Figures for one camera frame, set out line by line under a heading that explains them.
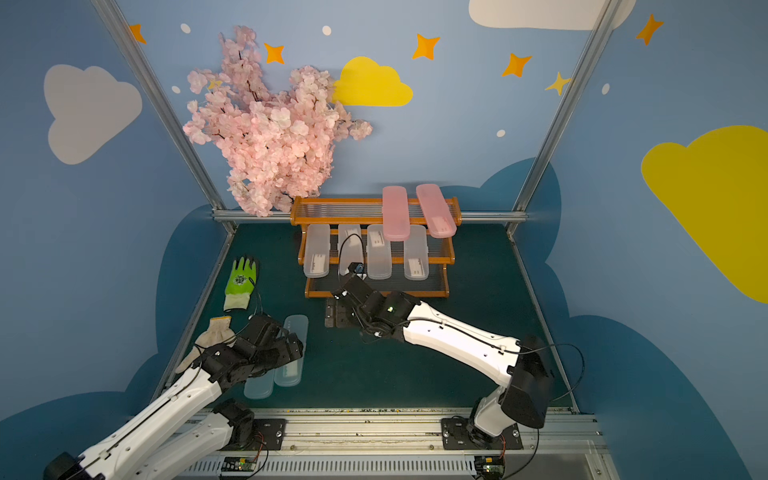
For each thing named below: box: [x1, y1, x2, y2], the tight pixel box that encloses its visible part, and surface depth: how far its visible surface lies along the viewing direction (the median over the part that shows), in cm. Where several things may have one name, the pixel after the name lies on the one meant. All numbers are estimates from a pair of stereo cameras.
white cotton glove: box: [175, 316, 236, 374], surface depth 93 cm
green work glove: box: [224, 256, 257, 311], surface depth 104 cm
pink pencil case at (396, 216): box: [382, 186, 411, 241], surface depth 86 cm
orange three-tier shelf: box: [290, 196, 462, 299], surface depth 91 cm
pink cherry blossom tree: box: [183, 26, 373, 217], surface depth 72 cm
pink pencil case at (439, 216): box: [416, 184, 457, 239], surface depth 86 cm
